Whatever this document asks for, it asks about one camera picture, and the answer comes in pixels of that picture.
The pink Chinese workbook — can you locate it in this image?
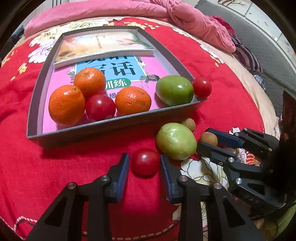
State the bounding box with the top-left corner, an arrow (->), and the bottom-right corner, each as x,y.
42,55 -> 179,135

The red pillow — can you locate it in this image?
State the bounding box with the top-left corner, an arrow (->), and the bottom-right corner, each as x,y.
211,16 -> 237,37

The striped dark pillow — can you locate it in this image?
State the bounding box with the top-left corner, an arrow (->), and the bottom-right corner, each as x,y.
230,34 -> 263,72

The small brown longan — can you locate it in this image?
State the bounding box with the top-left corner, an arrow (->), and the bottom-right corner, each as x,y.
198,132 -> 218,146
181,118 -> 196,132

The red cherry tomato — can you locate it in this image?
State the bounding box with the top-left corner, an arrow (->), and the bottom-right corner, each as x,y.
132,148 -> 160,176
192,77 -> 212,99
85,94 -> 116,121

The grey padded headboard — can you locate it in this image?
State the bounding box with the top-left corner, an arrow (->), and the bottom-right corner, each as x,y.
195,1 -> 295,117

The green apple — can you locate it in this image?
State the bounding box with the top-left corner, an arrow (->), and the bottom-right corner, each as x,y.
156,123 -> 197,161
156,75 -> 194,106

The beige bed sheet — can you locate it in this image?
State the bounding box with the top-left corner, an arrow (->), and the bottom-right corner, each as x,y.
0,15 -> 278,137

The grey shallow cardboard tray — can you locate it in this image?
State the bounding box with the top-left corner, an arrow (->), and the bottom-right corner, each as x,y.
27,26 -> 203,148

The pink rumpled duvet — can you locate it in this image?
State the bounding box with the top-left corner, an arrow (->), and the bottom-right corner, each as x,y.
24,0 -> 236,53

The orange mandarin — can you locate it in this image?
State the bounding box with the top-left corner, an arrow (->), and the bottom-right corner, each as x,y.
48,85 -> 85,126
74,67 -> 106,100
115,86 -> 152,116

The red floral blanket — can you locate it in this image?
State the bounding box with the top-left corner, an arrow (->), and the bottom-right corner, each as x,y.
0,16 -> 265,241

